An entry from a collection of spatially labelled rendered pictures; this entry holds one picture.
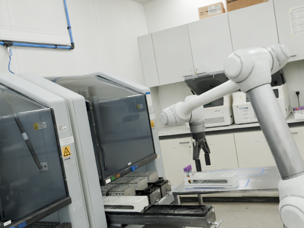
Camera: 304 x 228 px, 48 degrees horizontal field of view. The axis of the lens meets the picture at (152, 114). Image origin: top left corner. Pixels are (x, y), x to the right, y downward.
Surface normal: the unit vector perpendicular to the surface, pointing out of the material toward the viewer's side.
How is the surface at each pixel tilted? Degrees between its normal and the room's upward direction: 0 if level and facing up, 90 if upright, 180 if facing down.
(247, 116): 90
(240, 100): 59
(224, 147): 90
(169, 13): 90
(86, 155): 90
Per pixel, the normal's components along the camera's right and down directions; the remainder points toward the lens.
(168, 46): -0.47, 0.12
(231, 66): -0.81, 0.07
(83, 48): 0.87, -0.12
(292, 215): -0.74, 0.27
